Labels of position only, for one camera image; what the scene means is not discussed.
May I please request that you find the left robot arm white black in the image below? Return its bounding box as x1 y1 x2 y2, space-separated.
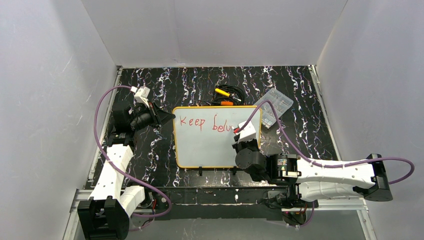
77 100 176 240

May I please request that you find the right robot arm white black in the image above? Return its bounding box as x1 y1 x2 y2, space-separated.
232 136 393 203

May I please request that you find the clear plastic screw box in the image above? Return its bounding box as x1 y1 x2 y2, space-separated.
255 87 294 129

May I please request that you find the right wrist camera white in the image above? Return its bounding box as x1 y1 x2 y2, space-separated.
233 121 257 144

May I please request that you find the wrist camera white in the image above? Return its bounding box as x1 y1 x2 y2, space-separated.
233 121 257 144
130 86 150 108

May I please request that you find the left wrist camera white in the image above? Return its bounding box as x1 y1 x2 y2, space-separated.
130 86 150 108

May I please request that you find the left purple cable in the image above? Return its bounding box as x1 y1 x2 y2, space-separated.
93 85 173 232

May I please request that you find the purple cable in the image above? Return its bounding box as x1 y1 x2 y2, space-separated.
93 85 173 232
233 100 416 185

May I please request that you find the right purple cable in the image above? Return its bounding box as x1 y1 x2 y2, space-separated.
233 100 416 185

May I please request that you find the whiteboard with yellow frame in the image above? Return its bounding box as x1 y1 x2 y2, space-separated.
172 105 262 169

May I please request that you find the orange handled tool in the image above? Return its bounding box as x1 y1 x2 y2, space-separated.
220 101 234 107

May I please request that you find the yellow handled tool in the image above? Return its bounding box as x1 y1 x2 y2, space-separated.
214 88 231 98

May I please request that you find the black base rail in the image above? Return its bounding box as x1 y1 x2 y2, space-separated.
145 187 319 222

